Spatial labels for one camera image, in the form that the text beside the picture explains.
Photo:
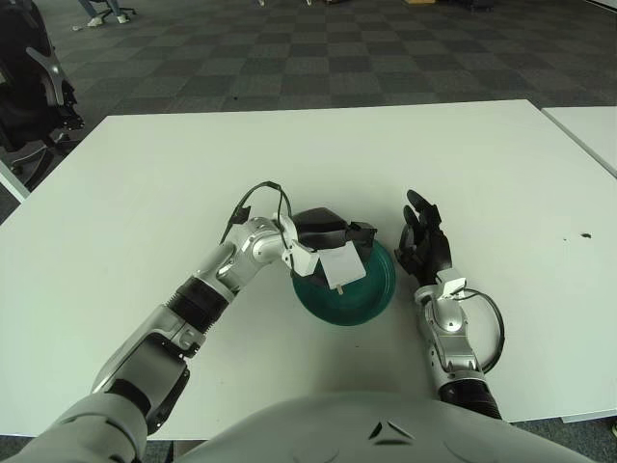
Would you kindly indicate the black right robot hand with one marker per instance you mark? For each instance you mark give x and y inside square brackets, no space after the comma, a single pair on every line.
[429,246]

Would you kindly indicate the black grey office chair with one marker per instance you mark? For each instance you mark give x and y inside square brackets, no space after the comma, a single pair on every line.
[24,96]

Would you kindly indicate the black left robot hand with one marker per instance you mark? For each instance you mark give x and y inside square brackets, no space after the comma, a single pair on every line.
[318,226]

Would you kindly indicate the grey robot torso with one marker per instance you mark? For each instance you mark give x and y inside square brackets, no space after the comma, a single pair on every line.
[361,434]

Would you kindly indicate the seated person legs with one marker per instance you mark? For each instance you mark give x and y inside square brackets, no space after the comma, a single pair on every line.
[94,21]

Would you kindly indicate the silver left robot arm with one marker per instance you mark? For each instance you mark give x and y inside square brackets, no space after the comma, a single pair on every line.
[217,275]

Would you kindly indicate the cardboard box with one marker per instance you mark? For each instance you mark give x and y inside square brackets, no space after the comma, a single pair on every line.
[420,2]

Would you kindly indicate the green plate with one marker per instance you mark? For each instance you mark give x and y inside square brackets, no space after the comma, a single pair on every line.
[356,304]

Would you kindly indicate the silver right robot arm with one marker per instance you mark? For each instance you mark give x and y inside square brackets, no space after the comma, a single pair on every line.
[453,347]

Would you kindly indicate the white table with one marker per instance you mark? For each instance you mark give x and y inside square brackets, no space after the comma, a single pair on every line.
[588,130]
[10,181]

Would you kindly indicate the black rolling chair base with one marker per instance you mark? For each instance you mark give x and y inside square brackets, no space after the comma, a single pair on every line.
[111,9]

